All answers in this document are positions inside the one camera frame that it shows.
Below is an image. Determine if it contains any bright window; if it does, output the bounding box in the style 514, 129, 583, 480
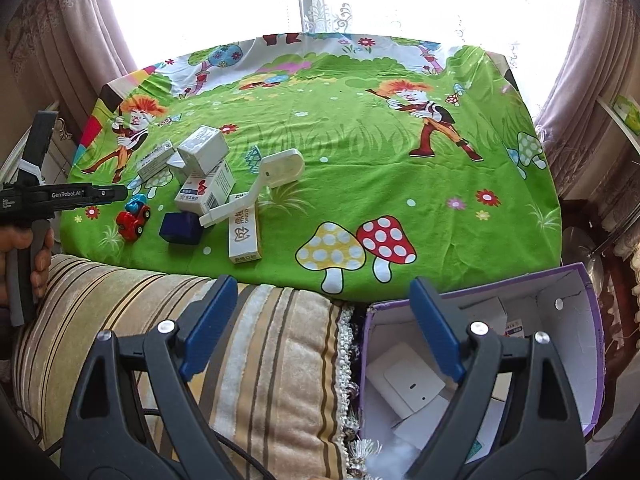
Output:
105, 0, 586, 126

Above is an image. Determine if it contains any small white cube box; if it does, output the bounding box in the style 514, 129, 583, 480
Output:
178, 126, 230, 171

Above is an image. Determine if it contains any striped plush cushion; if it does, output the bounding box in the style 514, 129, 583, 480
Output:
10, 255, 351, 480

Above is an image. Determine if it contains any brown patterned curtain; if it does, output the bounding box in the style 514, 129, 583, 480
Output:
532, 0, 640, 201
0, 0, 138, 126

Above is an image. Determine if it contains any white red blue medicine box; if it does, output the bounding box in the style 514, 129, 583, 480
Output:
175, 162, 236, 213

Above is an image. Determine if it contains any dark tasselled fringe cloth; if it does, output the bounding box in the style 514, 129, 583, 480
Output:
335, 305, 381, 480

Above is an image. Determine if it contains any dark blue box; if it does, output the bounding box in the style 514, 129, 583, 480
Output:
160, 211, 203, 246

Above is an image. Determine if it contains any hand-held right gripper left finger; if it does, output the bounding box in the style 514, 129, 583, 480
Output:
62, 275, 239, 480

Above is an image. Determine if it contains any white side table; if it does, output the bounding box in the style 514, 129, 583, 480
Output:
595, 97, 640, 286

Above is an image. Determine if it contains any white plastic folding scoop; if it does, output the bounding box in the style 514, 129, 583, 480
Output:
199, 149, 305, 228

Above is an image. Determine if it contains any red and blue toy car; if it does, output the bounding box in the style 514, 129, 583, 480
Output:
116, 195, 152, 242

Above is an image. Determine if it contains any ornate white dresser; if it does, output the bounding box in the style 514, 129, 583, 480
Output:
42, 105, 81, 181

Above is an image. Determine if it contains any purple cardboard box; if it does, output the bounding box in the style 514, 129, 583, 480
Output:
359, 262, 607, 480

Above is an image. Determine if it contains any green cartoon printed blanket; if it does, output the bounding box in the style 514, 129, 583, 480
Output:
60, 32, 561, 296

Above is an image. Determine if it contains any white striped medicine box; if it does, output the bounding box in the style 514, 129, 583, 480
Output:
136, 142, 176, 181

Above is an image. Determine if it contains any person's left hand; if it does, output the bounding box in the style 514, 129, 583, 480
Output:
0, 225, 55, 308

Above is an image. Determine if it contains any green tissue pack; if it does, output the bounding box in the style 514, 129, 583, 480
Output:
612, 95, 640, 136

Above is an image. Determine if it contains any embroidered sheer lace curtain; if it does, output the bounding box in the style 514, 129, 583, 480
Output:
295, 0, 586, 61

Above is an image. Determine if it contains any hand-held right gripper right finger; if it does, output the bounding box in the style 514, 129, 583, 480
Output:
409, 277, 587, 480

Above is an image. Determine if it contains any white box with slot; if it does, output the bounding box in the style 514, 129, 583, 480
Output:
366, 342, 447, 418

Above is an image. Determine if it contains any long white box yellow side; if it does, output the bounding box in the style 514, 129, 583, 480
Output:
228, 195, 262, 261

